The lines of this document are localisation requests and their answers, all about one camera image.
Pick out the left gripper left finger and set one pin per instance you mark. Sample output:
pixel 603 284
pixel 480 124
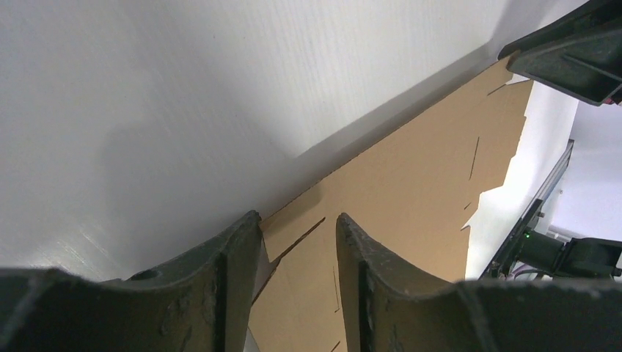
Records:
pixel 197 301

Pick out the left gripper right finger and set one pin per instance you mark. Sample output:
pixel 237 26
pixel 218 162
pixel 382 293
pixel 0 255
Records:
pixel 388 304

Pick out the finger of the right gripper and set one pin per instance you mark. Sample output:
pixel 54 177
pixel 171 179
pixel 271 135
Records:
pixel 579 54

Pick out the brown cardboard box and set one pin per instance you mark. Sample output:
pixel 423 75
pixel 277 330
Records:
pixel 414 191

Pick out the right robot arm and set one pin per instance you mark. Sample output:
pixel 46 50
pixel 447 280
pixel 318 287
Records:
pixel 590 258

